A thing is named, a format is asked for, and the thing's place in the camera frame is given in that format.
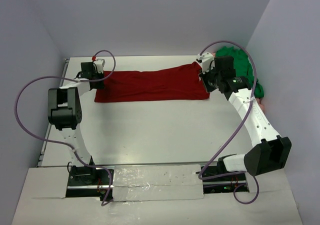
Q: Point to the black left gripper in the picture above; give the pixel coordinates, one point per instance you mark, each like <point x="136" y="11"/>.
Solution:
<point x="97" y="84"/>

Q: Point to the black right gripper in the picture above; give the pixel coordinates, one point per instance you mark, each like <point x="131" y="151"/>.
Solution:
<point x="204" y="82"/>

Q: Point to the red t-shirt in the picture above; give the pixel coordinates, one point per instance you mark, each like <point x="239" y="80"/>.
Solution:
<point x="176" y="83"/>

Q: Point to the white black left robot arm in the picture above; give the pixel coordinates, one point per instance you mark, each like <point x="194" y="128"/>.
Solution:
<point x="65" y="114"/>

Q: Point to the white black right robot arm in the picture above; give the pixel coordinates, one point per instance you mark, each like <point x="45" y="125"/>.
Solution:
<point x="270" y="150"/>

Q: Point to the green t-shirt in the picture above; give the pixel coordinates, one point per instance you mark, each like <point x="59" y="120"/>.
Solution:
<point x="241" y="62"/>

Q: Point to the salmon pink t-shirt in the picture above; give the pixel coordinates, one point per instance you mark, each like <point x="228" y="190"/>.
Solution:
<point x="262" y="107"/>

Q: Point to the white cardboard front cover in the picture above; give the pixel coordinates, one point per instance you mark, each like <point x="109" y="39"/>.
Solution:
<point x="43" y="201"/>

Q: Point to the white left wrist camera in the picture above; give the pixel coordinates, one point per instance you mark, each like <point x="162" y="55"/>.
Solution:
<point x="99" y="65"/>

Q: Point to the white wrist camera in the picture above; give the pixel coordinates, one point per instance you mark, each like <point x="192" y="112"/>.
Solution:
<point x="204" y="60"/>
<point x="99" y="65"/>

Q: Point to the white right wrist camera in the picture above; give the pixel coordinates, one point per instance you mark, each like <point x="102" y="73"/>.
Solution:
<point x="204" y="60"/>

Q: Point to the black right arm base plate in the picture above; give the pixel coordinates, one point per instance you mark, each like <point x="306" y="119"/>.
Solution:
<point x="225" y="184"/>

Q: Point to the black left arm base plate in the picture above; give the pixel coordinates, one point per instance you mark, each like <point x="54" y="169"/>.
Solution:
<point x="84" y="182"/>

